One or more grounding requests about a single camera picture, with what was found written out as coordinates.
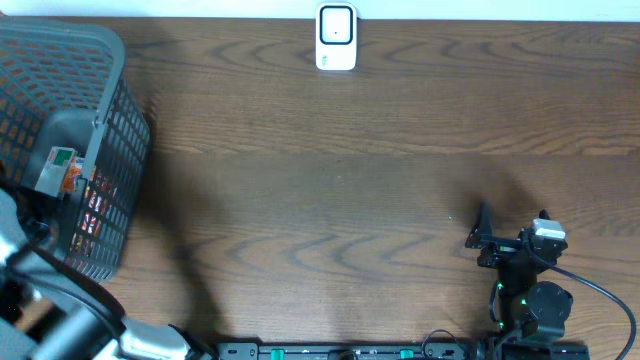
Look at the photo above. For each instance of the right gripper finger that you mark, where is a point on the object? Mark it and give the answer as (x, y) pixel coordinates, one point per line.
(482, 229)
(543, 214)

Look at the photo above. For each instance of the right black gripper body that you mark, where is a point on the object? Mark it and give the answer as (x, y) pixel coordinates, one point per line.
(499, 252)

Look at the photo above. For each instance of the orange snack bar wrapper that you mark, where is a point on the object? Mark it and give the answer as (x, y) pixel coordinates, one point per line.
(72, 175)

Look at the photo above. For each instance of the white green carton box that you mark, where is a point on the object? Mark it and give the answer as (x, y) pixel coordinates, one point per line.
(53, 171)

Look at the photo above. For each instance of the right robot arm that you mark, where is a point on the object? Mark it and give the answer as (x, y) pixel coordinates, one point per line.
(531, 314)

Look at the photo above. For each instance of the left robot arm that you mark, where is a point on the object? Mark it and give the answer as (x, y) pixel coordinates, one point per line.
(50, 311)

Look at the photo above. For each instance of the white barcode scanner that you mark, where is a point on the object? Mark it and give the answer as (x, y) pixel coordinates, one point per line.
(336, 36)

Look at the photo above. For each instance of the grey plastic basket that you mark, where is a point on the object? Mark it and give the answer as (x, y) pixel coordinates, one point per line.
(63, 85)

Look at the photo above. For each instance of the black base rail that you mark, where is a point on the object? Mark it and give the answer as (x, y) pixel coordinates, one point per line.
(433, 350)

